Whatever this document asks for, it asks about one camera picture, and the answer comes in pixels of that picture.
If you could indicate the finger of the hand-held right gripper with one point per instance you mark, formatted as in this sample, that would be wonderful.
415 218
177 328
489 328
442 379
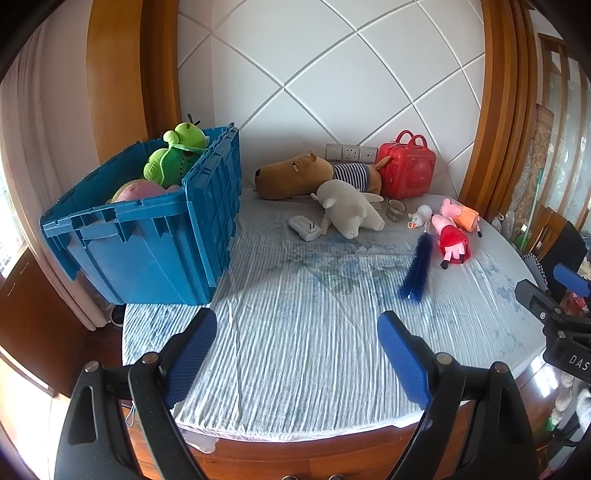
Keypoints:
575 280
538 300

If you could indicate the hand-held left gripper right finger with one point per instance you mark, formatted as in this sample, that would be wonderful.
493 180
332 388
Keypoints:
401 353

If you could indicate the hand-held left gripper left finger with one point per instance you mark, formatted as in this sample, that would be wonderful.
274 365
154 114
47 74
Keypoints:
194 350

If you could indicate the blue bottle brush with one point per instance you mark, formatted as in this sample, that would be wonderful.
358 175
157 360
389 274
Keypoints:
418 267

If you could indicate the blue plastic crate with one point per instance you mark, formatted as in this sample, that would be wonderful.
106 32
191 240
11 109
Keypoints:
147 258

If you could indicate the pink pig plush red dress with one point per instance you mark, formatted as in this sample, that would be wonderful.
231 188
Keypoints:
452 240

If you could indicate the pink pig plush orange dress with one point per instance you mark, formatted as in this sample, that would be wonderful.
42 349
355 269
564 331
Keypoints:
464 214

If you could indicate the white animal plush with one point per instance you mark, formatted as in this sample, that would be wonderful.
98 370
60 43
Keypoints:
351 207

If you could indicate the white plastic plug-in device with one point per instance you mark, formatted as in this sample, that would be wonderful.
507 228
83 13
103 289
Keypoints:
304 227

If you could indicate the checkered cloth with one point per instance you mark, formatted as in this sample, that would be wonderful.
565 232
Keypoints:
538 270

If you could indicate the wooden chair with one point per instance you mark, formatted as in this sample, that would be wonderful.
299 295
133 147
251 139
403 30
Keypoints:
549 235

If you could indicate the green plastic item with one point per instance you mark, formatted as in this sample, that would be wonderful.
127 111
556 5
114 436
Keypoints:
522 242

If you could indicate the blue-patterned white tablecloth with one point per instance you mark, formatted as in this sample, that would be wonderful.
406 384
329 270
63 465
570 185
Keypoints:
300 332

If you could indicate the small white duck toy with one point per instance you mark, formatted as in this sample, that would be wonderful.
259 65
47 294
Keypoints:
421 216

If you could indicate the glass cup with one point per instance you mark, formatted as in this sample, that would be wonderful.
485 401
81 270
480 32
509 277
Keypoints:
395 210

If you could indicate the pink round plush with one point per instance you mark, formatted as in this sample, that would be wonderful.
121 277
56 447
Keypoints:
138 190

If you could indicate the red toy suitcase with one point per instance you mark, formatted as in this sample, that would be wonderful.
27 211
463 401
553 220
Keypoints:
408 170

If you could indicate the green frog plush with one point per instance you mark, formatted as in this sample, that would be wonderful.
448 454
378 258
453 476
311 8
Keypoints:
173 159

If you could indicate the brown capybara plush striped shirt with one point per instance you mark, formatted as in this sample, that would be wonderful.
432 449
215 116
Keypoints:
295 177

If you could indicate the white wall socket plate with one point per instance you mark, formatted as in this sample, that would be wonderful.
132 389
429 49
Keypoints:
368 154
351 153

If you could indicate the white wall switch plate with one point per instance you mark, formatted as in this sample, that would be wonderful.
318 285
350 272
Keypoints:
333 152

